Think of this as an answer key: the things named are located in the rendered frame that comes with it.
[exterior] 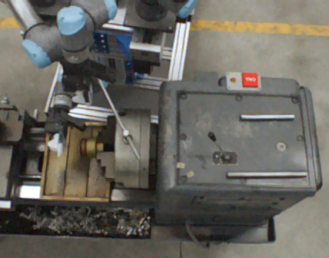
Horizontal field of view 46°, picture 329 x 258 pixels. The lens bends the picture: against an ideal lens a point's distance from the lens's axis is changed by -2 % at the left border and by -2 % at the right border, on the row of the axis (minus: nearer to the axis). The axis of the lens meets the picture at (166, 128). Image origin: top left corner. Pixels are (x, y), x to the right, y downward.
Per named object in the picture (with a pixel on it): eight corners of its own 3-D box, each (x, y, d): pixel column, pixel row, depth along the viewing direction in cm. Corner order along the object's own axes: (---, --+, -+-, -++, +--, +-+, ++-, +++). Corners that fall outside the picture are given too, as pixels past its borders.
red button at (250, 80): (256, 75, 153) (257, 72, 151) (257, 88, 151) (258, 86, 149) (240, 74, 153) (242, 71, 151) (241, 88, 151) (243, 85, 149)
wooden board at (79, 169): (114, 126, 184) (114, 122, 180) (109, 203, 171) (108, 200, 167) (50, 124, 183) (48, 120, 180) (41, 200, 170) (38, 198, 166)
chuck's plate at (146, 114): (151, 121, 177) (151, 97, 147) (148, 192, 169) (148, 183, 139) (143, 121, 177) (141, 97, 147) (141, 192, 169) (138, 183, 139)
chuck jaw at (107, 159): (125, 152, 154) (123, 180, 148) (125, 157, 158) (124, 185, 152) (97, 151, 154) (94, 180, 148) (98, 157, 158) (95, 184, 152)
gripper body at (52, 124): (48, 138, 162) (51, 111, 167) (68, 139, 163) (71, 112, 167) (43, 131, 155) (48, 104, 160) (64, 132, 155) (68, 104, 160)
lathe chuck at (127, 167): (143, 120, 177) (141, 97, 147) (141, 192, 169) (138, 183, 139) (123, 120, 177) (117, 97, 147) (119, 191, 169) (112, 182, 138)
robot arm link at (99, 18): (93, -17, 116) (66, -2, 110) (121, 1, 113) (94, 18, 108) (91, 3, 122) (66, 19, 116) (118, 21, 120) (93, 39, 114)
